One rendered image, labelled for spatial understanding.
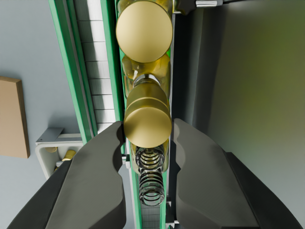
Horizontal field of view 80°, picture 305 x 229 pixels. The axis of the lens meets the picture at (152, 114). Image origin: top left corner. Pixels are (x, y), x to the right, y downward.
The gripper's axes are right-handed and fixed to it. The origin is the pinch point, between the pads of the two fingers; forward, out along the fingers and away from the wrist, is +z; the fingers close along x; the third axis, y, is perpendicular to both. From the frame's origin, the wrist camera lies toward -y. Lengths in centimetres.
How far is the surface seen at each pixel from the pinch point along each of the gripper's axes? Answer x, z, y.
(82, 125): -13.0, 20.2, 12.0
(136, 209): -4.1, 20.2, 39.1
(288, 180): 11.8, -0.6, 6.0
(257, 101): 11.9, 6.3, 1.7
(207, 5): 9.7, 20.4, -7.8
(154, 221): 1, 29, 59
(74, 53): -13.0, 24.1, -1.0
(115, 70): -5.3, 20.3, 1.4
